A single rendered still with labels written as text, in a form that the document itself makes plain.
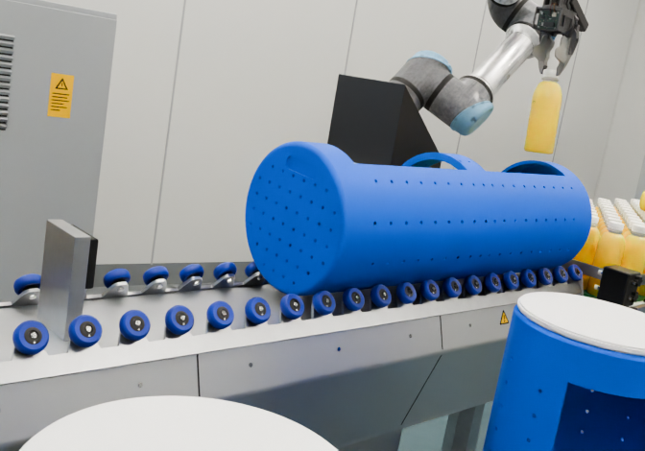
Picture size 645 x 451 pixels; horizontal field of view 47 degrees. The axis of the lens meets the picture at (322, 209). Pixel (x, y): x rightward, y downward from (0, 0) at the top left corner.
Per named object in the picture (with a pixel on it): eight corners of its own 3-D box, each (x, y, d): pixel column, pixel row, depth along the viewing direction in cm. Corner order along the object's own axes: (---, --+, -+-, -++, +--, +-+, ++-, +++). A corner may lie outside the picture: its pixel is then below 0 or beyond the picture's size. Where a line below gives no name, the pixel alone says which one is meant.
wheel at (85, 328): (63, 319, 102) (69, 314, 100) (95, 316, 105) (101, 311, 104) (69, 350, 100) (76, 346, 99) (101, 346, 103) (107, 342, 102)
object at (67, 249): (36, 318, 113) (46, 219, 110) (61, 315, 116) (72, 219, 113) (63, 342, 106) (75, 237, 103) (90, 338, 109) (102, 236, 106)
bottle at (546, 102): (542, 153, 188) (554, 79, 186) (559, 154, 181) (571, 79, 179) (517, 150, 186) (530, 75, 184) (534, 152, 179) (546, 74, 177)
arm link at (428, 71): (386, 91, 209) (415, 60, 213) (423, 119, 206) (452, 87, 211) (393, 68, 198) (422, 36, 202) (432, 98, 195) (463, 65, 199)
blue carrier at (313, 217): (231, 263, 149) (258, 125, 143) (485, 247, 209) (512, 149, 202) (323, 321, 129) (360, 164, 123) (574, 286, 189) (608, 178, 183)
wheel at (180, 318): (160, 309, 112) (166, 304, 111) (185, 306, 115) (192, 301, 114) (166, 337, 111) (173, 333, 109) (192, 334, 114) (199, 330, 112)
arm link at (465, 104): (418, 116, 205) (515, 17, 231) (462, 149, 203) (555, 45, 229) (433, 89, 195) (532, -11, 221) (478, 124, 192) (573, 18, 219)
